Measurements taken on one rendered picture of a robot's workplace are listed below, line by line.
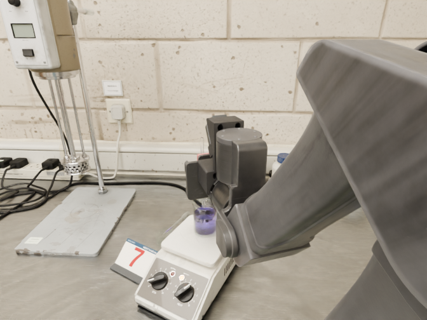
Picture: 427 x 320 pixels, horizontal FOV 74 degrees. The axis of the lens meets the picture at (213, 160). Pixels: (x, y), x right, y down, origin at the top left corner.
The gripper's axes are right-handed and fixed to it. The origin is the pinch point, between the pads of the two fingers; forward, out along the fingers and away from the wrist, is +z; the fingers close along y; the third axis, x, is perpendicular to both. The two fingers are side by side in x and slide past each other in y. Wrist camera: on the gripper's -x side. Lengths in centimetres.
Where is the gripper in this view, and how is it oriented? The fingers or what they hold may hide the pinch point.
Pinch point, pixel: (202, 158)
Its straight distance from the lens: 54.4
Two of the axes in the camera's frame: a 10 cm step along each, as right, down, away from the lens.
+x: 0.1, 9.3, 3.7
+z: -3.1, -3.5, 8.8
